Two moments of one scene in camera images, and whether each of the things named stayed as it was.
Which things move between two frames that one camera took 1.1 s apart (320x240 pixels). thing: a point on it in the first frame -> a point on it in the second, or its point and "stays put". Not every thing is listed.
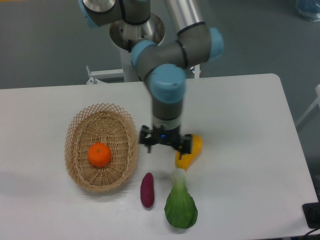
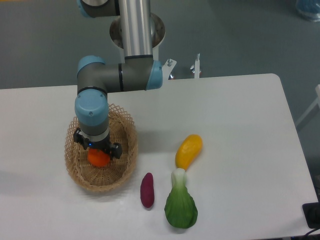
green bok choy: x=181 y=208 stays put
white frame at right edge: x=317 y=100 stays put
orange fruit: x=99 y=154 stays put
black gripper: x=171 y=137 -> x=115 y=150
